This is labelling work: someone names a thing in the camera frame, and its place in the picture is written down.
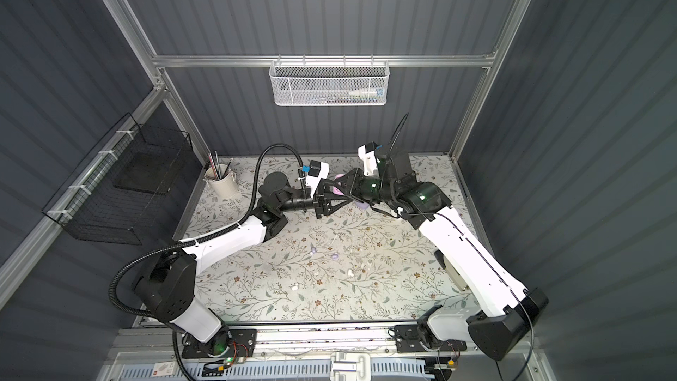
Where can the beige black stapler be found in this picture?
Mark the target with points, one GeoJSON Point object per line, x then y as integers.
{"type": "Point", "coordinates": [446, 265]}

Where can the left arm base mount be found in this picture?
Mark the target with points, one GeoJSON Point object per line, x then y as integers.
{"type": "Point", "coordinates": [229, 345]}

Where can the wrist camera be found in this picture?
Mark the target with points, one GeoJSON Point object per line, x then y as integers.
{"type": "Point", "coordinates": [367, 154]}
{"type": "Point", "coordinates": [314, 172]}

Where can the tube in white basket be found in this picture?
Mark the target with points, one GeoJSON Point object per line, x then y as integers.
{"type": "Point", "coordinates": [370, 94]}

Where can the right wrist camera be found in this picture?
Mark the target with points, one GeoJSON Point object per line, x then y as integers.
{"type": "Point", "coordinates": [367, 154]}

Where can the black wire mesh basket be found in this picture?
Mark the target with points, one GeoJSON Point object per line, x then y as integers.
{"type": "Point", "coordinates": [132, 192]}

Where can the white pen holder cup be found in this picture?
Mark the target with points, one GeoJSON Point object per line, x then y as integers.
{"type": "Point", "coordinates": [220, 177]}

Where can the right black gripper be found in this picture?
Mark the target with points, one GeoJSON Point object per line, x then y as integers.
{"type": "Point", "coordinates": [350, 185]}

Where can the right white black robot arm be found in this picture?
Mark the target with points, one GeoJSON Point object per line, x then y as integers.
{"type": "Point", "coordinates": [508, 310]}

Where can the white wire mesh basket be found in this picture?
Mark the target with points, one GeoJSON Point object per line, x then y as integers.
{"type": "Point", "coordinates": [306, 85]}

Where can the pink earbud charging case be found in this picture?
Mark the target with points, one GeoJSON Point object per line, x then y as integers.
{"type": "Point", "coordinates": [336, 188]}

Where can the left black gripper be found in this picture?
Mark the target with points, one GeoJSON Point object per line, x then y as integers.
{"type": "Point", "coordinates": [322, 205]}

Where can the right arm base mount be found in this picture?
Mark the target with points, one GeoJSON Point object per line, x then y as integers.
{"type": "Point", "coordinates": [414, 338]}

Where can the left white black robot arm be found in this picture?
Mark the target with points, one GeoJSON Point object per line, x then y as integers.
{"type": "Point", "coordinates": [166, 285]}

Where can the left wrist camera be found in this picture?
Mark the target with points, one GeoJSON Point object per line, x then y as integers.
{"type": "Point", "coordinates": [314, 172]}

